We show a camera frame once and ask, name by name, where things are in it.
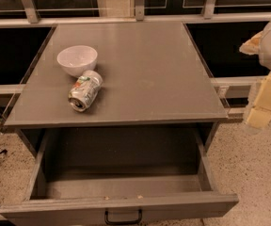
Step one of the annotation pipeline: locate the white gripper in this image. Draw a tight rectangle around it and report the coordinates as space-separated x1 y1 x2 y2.
239 20 271 130

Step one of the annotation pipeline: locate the crushed 7up can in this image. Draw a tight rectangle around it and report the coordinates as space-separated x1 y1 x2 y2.
68 70 103 112

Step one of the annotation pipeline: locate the open grey top drawer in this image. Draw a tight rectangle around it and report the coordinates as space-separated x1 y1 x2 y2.
0 126 238 226

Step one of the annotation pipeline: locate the grey cabinet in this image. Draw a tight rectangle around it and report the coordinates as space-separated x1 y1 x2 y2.
6 22 227 154

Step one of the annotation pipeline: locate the white ceramic bowl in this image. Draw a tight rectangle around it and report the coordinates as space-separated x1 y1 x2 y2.
56 45 98 77

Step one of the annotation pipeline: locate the black drawer handle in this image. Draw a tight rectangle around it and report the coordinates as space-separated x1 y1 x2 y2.
104 209 143 226

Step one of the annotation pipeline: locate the metal railing frame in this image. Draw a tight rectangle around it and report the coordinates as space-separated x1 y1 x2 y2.
0 0 271 124

